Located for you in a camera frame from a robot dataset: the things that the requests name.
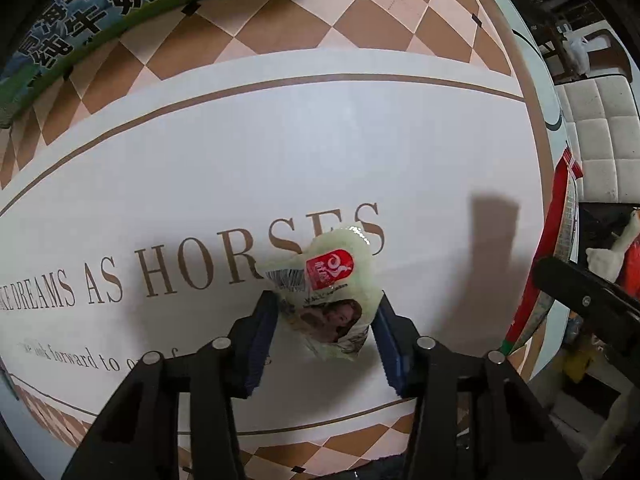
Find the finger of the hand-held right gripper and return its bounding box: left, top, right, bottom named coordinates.
left=531, top=256, right=640, bottom=362

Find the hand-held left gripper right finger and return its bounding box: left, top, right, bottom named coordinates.
left=372, top=292, right=583, bottom=480

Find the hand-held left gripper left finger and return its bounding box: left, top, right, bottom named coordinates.
left=60, top=290, right=281, bottom=480

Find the long red white snack packet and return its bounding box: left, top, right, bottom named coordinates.
left=500, top=144, right=586, bottom=359

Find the pale green snack packet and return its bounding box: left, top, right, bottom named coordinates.
left=255, top=225, right=382, bottom=362

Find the white plush goose toy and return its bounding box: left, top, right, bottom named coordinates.
left=585, top=206, right=640, bottom=282

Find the white tufted seat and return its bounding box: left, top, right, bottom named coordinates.
left=554, top=76, right=640, bottom=207

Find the printed table mat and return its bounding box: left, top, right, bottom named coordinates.
left=0, top=0, right=577, bottom=480

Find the white plastic bag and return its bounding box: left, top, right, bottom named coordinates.
left=562, top=30, right=594, bottom=77

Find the wooden chair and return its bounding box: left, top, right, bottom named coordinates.
left=530, top=17, right=632, bottom=85

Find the blue printed milk carton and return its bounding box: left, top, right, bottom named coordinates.
left=0, top=0, right=327, bottom=129

